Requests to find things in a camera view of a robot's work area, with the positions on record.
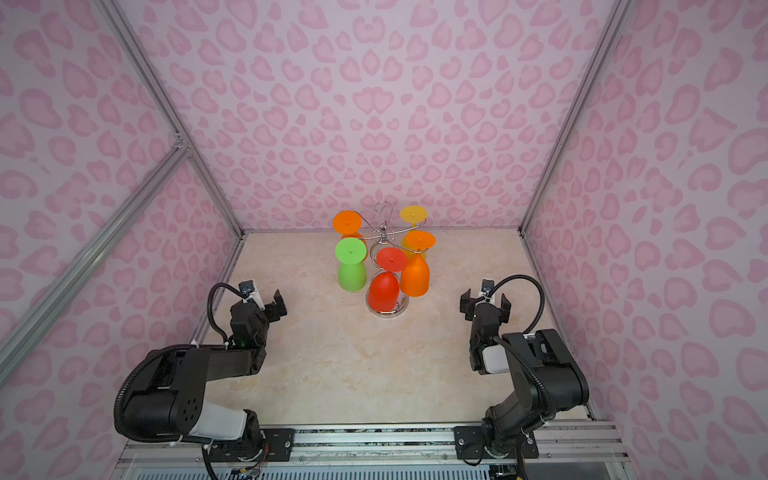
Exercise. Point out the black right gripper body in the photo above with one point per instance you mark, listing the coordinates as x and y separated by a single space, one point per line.
485 307

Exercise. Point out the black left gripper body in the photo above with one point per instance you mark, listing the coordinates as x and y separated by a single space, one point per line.
268 309

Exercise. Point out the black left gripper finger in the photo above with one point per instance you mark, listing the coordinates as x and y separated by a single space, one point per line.
246 289
277 309

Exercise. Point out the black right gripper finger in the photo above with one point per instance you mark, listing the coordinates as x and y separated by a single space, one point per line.
505 307
467 305

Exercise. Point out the orange wine glass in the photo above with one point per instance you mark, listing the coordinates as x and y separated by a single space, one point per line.
415 278
348 224

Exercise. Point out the red plastic wine glass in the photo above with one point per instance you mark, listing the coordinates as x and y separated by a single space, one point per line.
384 291

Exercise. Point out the yellow plastic wine glass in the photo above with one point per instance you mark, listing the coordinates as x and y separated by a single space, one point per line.
415 216

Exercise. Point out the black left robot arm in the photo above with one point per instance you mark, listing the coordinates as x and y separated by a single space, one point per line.
162 400

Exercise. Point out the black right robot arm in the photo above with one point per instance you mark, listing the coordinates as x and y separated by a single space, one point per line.
546 381

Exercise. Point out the green plastic wine glass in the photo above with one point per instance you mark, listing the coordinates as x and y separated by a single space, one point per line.
351 253

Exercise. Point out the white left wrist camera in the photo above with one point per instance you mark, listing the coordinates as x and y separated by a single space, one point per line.
254 296

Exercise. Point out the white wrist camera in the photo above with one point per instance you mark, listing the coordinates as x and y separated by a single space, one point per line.
487 290
254 296

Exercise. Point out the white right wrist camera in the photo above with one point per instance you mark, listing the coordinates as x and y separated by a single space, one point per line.
487 290

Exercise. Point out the chrome wire wine glass rack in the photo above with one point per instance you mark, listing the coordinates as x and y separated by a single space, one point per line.
385 234

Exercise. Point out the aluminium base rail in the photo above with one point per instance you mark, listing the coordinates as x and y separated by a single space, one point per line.
563 449

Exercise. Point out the aluminium frame strut left diagonal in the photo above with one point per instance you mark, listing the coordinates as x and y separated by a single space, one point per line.
39 319

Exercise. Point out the aluminium frame post back left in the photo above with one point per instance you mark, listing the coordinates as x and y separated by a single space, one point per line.
131 45

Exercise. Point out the aluminium frame post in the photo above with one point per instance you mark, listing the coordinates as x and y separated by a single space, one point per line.
620 14
131 45

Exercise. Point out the aluminium frame post back right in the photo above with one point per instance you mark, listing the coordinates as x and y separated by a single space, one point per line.
620 14

